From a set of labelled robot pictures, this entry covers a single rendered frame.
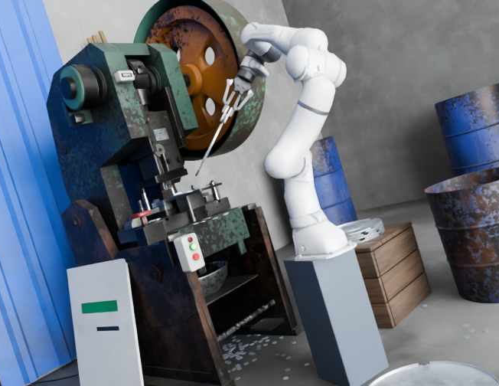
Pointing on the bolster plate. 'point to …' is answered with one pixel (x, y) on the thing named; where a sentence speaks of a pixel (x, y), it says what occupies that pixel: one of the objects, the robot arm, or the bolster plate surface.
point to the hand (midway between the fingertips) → (226, 114)
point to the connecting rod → (140, 80)
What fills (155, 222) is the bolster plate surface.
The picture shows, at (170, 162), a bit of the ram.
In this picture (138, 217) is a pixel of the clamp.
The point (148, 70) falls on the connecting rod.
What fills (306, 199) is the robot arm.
